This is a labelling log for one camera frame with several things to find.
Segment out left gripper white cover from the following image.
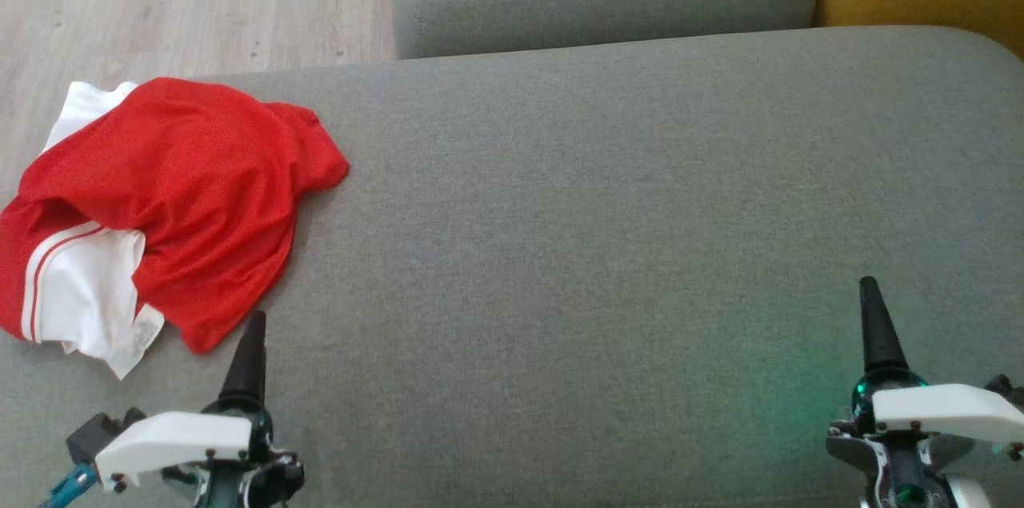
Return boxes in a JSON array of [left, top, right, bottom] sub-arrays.
[[94, 310, 305, 508]]

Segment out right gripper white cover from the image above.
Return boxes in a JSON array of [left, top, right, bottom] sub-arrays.
[[826, 276, 1024, 508]]

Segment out red white basketball jersey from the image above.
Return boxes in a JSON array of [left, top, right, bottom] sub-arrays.
[[0, 81, 166, 381]]

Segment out red basketball shorts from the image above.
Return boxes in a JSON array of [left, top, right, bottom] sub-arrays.
[[18, 76, 350, 355]]

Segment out grey sofa seat cushion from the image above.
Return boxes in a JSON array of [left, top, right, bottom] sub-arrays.
[[0, 26, 1024, 508]]

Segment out left black cable teal connector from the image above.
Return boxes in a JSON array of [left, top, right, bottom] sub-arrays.
[[40, 464, 98, 508]]

